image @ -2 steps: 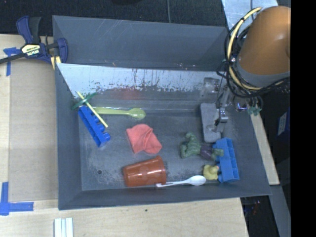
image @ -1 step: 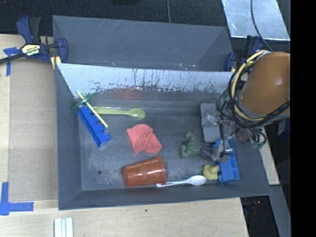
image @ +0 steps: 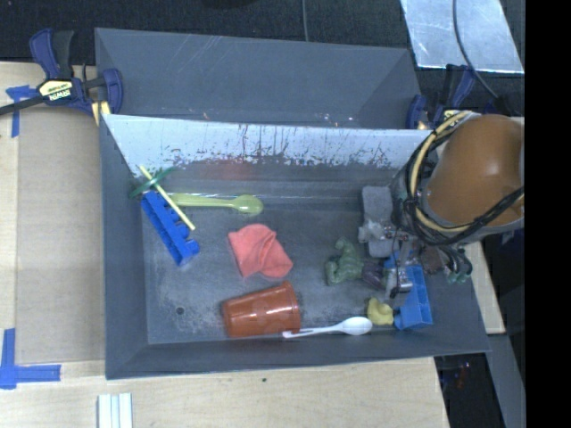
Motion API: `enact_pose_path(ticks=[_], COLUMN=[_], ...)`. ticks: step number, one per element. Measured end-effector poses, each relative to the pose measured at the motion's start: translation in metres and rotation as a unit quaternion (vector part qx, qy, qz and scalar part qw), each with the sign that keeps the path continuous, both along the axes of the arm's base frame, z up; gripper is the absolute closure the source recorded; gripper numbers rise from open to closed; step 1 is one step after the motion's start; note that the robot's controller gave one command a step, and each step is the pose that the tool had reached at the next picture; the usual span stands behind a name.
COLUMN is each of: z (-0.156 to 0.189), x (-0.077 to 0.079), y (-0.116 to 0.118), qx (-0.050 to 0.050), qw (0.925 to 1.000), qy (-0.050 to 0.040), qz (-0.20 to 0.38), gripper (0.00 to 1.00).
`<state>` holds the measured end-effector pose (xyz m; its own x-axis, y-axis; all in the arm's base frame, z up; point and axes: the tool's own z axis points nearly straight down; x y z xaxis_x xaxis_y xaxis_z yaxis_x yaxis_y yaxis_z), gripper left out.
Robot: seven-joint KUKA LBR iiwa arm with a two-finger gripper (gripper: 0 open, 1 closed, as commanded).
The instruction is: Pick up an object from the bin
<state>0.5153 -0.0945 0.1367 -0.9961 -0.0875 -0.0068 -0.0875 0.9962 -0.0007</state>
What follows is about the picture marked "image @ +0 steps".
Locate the green plastic spoon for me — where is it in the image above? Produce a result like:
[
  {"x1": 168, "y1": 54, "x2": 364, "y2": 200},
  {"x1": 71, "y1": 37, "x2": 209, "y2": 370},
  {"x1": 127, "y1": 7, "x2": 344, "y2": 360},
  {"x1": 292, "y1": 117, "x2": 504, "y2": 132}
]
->
[{"x1": 168, "y1": 192, "x2": 265, "y2": 218}]

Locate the green toy figure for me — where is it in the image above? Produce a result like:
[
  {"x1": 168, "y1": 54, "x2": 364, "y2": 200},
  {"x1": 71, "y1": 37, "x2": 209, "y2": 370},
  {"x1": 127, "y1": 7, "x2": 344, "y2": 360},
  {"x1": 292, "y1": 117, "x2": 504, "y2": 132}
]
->
[{"x1": 324, "y1": 236, "x2": 366, "y2": 287}]

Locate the long blue toy brick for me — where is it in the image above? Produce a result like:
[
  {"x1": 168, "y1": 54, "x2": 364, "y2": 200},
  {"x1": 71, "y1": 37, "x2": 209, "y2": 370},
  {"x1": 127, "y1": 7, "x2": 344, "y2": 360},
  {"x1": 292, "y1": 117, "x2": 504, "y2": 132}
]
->
[{"x1": 140, "y1": 191, "x2": 201, "y2": 268}]

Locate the white plastic spoon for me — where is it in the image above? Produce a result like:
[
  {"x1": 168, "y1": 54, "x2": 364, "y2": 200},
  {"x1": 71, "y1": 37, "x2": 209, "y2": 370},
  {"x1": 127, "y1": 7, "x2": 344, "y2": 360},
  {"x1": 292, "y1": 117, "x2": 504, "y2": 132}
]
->
[{"x1": 281, "y1": 316, "x2": 374, "y2": 341}]

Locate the short blue toy brick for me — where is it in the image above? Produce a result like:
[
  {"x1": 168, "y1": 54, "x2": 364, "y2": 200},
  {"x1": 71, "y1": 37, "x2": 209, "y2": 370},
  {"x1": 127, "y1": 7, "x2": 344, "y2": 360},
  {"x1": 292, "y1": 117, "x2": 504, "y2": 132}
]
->
[{"x1": 384, "y1": 251, "x2": 434, "y2": 332}]

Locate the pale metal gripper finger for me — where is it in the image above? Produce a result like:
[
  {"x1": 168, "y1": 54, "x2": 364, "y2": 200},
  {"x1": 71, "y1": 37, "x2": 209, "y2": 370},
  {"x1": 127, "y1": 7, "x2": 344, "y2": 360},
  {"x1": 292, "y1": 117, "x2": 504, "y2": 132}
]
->
[
  {"x1": 358, "y1": 219, "x2": 403, "y2": 243},
  {"x1": 385, "y1": 265, "x2": 414, "y2": 300}
]

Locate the pink cloth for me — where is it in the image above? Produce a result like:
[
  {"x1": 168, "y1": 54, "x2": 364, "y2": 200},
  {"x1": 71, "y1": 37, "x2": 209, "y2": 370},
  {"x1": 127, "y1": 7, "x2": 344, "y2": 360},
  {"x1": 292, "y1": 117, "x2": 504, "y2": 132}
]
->
[{"x1": 227, "y1": 223, "x2": 294, "y2": 281}]

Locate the orange-red plastic cup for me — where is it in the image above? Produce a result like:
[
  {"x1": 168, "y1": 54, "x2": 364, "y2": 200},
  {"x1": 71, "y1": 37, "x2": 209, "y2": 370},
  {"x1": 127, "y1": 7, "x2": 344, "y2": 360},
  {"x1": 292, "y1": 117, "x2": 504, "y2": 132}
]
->
[{"x1": 220, "y1": 280, "x2": 302, "y2": 340}]

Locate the purple toy figure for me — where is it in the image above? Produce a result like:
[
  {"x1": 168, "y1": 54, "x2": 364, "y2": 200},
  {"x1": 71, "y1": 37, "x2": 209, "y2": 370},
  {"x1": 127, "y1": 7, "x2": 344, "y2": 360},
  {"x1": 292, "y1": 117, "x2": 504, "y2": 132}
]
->
[{"x1": 361, "y1": 259, "x2": 387, "y2": 290}]

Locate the grey foam block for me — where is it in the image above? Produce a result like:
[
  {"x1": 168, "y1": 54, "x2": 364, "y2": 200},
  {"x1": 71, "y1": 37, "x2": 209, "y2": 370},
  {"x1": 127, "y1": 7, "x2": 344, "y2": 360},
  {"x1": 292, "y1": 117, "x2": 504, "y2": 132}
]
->
[{"x1": 361, "y1": 185, "x2": 395, "y2": 259}]

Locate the grey metal bin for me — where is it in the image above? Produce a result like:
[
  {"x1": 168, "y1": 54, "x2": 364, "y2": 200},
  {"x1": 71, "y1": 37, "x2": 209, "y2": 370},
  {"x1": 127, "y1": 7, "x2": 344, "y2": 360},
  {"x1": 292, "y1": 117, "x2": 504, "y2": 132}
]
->
[{"x1": 94, "y1": 27, "x2": 492, "y2": 381}]

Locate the yellow toy duck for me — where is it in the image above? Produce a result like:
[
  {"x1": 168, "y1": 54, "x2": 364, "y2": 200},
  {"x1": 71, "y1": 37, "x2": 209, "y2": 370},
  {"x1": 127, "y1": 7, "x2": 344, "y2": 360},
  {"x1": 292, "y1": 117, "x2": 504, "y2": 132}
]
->
[{"x1": 366, "y1": 297, "x2": 395, "y2": 327}]

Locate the yellow stick with green disc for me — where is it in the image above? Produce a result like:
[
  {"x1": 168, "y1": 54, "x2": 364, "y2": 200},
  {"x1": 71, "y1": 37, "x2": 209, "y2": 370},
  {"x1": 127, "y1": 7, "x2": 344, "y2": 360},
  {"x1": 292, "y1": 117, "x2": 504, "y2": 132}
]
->
[{"x1": 128, "y1": 163, "x2": 197, "y2": 233}]

